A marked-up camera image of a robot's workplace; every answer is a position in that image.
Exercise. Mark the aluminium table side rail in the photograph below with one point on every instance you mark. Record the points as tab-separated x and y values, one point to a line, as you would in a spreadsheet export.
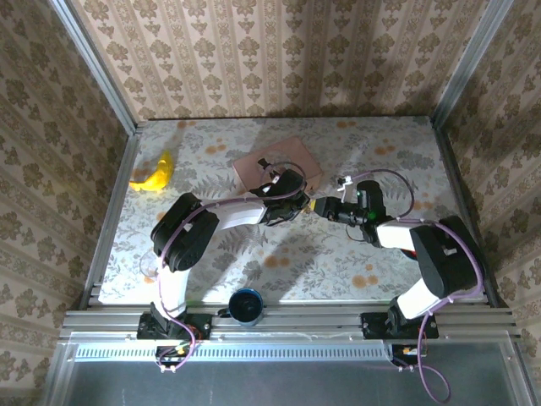
112	215
454	169

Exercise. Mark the aluminium frame post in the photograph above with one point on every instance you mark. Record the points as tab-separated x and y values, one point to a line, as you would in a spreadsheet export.
97	67
469	59

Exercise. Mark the crumpled clear plastic wrapper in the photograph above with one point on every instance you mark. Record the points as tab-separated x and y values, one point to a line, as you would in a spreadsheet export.
148	264

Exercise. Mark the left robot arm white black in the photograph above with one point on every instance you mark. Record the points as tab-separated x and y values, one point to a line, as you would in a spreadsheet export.
236	213

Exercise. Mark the yellow toy banana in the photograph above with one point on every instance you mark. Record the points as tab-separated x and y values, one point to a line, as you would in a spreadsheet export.
154	177

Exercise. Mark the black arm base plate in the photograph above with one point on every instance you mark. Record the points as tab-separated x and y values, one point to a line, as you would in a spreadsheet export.
200	325
372	325

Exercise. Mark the long aluminium base rail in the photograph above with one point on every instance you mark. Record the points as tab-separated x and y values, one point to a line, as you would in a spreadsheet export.
313	319

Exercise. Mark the dark blue mug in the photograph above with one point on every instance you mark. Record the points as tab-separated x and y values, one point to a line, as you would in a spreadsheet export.
246	305

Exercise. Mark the grey metal panel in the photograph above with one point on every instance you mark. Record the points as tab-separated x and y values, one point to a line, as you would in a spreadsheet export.
274	385

